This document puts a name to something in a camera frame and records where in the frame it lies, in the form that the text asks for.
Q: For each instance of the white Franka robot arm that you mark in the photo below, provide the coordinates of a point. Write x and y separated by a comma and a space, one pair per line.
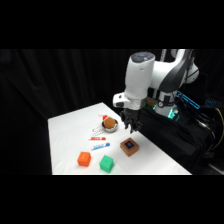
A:
140, 80

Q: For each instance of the blue marker pen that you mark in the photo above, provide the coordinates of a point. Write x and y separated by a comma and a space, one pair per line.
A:
100, 146

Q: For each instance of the green base light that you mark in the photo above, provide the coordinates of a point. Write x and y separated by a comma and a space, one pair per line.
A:
172, 114

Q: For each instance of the blue lit strip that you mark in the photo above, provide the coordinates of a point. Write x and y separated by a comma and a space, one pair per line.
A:
189, 100

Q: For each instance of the red marker pen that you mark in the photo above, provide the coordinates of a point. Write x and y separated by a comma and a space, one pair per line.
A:
97, 138

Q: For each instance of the brown wooden block blue button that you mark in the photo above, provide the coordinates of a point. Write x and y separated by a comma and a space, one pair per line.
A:
129, 147

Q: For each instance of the white vertical pole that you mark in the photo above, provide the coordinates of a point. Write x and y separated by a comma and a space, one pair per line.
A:
163, 55

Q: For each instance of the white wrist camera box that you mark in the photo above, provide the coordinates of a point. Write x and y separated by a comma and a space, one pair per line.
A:
119, 100

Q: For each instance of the black curtain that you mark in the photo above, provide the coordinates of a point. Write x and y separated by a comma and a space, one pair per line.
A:
40, 86

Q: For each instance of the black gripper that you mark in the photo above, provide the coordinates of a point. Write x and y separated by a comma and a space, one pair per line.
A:
130, 115

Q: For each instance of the small red white piece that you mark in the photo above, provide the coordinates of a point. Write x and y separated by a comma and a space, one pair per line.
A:
103, 116

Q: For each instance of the green block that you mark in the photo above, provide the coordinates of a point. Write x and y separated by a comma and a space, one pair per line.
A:
106, 163

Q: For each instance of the orange block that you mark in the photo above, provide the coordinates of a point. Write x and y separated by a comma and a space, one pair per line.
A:
84, 159

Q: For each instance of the small metal bowl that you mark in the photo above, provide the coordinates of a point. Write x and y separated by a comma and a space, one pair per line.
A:
110, 129

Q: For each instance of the black cloth covered stand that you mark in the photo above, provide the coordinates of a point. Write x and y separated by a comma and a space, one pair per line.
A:
173, 140

